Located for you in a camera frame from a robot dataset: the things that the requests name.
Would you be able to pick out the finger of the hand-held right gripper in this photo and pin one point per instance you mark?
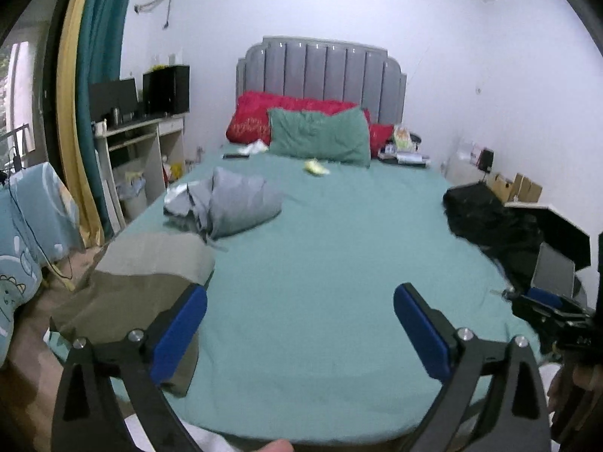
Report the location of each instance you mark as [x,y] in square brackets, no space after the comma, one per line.
[541,297]
[546,329]

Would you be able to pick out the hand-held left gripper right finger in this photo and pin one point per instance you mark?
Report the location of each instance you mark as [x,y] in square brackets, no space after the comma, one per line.
[424,334]

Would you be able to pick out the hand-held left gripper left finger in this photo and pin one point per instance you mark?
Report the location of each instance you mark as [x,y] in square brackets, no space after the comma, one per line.
[181,329]

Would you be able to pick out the olive green hooded jacket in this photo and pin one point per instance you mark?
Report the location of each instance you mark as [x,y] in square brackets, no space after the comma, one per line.
[132,292]

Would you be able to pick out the black clothes pile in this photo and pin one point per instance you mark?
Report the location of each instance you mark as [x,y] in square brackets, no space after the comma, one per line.
[480,216]

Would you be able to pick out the person's right hand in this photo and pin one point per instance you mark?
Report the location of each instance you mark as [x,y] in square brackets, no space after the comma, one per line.
[558,393]

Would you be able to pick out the person's left hand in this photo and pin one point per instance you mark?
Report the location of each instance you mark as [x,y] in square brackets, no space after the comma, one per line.
[271,446]

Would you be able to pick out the black cardboard panel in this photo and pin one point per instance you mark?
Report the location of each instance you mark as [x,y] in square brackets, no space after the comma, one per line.
[556,228]

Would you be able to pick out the brown cardboard box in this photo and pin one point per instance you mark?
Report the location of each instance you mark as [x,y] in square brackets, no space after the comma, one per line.
[527,188]
[500,187]

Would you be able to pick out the bed with green sheet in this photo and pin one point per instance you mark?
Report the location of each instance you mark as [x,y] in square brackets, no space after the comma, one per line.
[329,268]

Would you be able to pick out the trash bin with liner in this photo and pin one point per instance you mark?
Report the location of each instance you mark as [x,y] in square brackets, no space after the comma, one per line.
[133,202]

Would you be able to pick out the grey crumpled garment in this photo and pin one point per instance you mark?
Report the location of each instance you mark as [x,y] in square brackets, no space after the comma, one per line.
[240,202]

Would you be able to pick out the small black speaker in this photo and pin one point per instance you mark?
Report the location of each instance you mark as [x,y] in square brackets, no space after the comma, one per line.
[486,159]

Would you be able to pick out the white small box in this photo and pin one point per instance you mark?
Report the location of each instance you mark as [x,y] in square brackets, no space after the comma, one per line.
[467,150]

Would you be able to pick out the blue printed blanket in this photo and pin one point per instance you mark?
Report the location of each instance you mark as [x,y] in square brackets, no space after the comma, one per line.
[28,226]

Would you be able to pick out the white crumpled paper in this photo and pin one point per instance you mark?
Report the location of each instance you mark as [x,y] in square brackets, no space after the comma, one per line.
[254,147]

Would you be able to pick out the green snack bag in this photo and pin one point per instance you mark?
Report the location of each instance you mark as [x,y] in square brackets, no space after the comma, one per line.
[403,137]

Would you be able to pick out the yellow small packet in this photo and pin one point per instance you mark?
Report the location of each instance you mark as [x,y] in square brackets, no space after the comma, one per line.
[315,168]

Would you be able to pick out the small red pillow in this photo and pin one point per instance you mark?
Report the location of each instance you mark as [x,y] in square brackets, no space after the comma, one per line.
[380,139]

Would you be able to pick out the white computer desk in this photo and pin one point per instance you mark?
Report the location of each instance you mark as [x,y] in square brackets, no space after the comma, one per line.
[172,125]

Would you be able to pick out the white cup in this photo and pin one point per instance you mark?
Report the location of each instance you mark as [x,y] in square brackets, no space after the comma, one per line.
[101,127]

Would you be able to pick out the large red pillow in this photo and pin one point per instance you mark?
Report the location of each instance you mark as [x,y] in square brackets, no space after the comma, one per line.
[249,120]

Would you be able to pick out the green pillow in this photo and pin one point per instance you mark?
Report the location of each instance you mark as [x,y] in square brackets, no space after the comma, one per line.
[320,136]

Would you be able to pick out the metal tumbler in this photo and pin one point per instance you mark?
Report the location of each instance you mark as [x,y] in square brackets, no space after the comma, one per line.
[116,116]

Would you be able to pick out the black computer monitor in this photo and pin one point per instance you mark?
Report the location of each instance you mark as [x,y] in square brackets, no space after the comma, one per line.
[113,99]

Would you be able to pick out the black computer tower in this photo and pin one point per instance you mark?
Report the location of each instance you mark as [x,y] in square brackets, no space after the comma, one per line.
[166,89]

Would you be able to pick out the yellow curtain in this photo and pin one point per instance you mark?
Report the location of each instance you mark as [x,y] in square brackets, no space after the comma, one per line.
[70,80]

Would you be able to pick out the grey padded headboard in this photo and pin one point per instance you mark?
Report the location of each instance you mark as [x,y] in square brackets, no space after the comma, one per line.
[320,70]

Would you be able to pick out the teal curtain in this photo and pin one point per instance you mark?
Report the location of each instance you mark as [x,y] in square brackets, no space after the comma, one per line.
[103,33]

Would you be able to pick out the glass balcony door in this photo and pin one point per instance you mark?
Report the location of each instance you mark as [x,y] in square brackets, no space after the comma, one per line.
[23,56]

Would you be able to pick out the air conditioner pipe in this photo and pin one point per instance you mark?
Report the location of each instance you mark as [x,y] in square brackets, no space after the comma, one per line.
[150,3]

